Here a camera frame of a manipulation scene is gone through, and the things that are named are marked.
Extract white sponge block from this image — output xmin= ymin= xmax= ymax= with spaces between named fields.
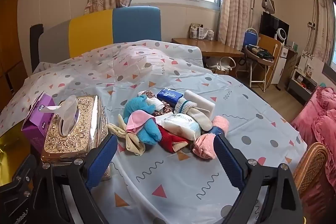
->
xmin=184 ymin=90 xmax=216 ymax=119

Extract cluster of small cartons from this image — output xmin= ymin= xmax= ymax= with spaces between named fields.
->
xmin=189 ymin=23 xmax=216 ymax=41

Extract white wet wipes pack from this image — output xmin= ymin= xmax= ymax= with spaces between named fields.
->
xmin=156 ymin=112 xmax=201 ymax=140

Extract wicker chair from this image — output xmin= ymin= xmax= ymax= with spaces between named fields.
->
xmin=293 ymin=143 xmax=330 ymax=198

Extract white round fan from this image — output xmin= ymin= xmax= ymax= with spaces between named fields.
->
xmin=274 ymin=28 xmax=288 ymax=43

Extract grey yellow blue headboard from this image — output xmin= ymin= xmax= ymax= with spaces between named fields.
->
xmin=38 ymin=6 xmax=161 ymax=64

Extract white knitted roll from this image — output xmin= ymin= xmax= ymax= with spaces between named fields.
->
xmin=138 ymin=91 xmax=164 ymax=111

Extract grey low shelf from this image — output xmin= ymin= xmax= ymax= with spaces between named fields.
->
xmin=287 ymin=69 xmax=318 ymax=102

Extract purple tissue box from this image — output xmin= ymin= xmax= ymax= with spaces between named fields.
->
xmin=21 ymin=93 xmax=57 ymax=153

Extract pink ruffled bedding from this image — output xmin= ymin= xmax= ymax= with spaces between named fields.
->
xmin=290 ymin=86 xmax=336 ymax=182

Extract white knitted gloves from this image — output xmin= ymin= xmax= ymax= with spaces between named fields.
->
xmin=175 ymin=98 xmax=213 ymax=131

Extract wooden desk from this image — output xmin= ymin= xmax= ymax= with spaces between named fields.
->
xmin=171 ymin=38 xmax=246 ymax=58

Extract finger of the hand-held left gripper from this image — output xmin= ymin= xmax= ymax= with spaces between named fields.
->
xmin=0 ymin=154 xmax=36 ymax=197

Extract pink towel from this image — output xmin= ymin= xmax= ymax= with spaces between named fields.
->
xmin=193 ymin=115 xmax=230 ymax=160

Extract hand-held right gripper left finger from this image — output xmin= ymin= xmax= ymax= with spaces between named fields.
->
xmin=31 ymin=134 xmax=118 ymax=224

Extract black flat screen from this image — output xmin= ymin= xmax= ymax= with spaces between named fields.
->
xmin=259 ymin=11 xmax=290 ymax=43

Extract beige cloth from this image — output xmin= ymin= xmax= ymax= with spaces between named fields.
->
xmin=108 ymin=114 xmax=146 ymax=156

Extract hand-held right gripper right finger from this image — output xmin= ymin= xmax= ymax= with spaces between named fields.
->
xmin=213 ymin=134 xmax=303 ymax=224

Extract wooden folding table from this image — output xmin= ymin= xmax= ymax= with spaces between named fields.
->
xmin=241 ymin=34 xmax=282 ymax=89

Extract brown satin scrunchie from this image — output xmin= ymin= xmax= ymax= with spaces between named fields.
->
xmin=152 ymin=101 xmax=175 ymax=117

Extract gold ornate tissue box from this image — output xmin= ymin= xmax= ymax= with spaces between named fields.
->
xmin=41 ymin=95 xmax=109 ymax=181

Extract red bear sock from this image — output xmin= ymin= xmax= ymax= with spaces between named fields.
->
xmin=157 ymin=126 xmax=189 ymax=153

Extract white tote bag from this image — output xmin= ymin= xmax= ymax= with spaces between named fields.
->
xmin=210 ymin=56 xmax=235 ymax=72

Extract white leaf print box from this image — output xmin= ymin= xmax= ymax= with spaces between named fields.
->
xmin=299 ymin=49 xmax=324 ymax=77

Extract blue plush bear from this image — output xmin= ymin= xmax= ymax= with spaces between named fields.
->
xmin=123 ymin=95 xmax=163 ymax=146

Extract white cabinet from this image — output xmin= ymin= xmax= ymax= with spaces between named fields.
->
xmin=272 ymin=44 xmax=289 ymax=85

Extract white hanging bag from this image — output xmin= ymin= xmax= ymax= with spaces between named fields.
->
xmin=262 ymin=0 xmax=276 ymax=14

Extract gold metal tray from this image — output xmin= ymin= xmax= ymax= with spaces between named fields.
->
xmin=0 ymin=122 xmax=34 ymax=186

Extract blue tissue pack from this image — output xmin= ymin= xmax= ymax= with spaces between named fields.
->
xmin=157 ymin=88 xmax=185 ymax=103

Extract wooden wardrobe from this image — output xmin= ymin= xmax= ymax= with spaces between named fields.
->
xmin=0 ymin=0 xmax=29 ymax=109

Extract blue folding chair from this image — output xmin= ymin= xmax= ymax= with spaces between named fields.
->
xmin=243 ymin=28 xmax=259 ymax=48

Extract patterned plastic sheet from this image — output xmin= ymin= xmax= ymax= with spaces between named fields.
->
xmin=0 ymin=40 xmax=307 ymax=224

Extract black bag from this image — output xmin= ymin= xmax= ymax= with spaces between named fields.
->
xmin=247 ymin=45 xmax=273 ymax=59

